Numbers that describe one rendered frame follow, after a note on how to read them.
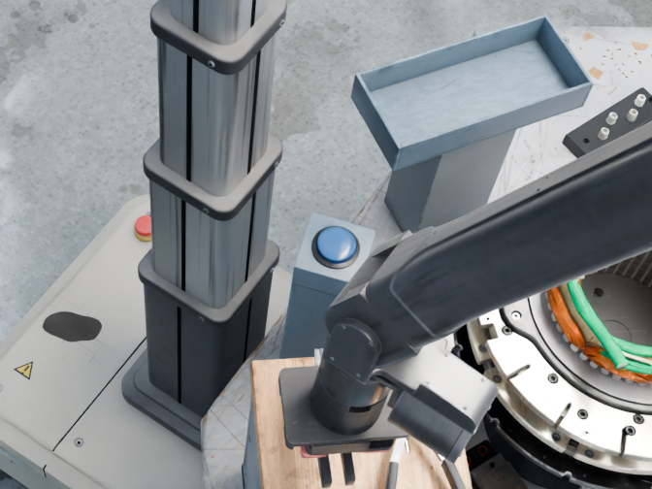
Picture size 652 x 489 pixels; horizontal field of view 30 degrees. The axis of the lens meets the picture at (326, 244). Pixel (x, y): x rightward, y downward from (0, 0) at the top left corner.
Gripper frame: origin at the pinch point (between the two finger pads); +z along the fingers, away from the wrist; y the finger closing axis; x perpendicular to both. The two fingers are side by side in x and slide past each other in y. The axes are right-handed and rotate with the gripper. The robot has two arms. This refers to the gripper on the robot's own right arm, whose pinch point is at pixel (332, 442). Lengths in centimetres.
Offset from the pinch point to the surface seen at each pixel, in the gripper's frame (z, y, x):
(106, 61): 114, -18, 133
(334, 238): 8.8, 4.5, 25.2
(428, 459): 6.5, 9.8, 0.1
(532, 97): 10, 30, 43
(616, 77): 35, 54, 64
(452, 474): 3.5, 10.9, -2.6
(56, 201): 114, -29, 97
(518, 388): 3.4, 18.6, 5.1
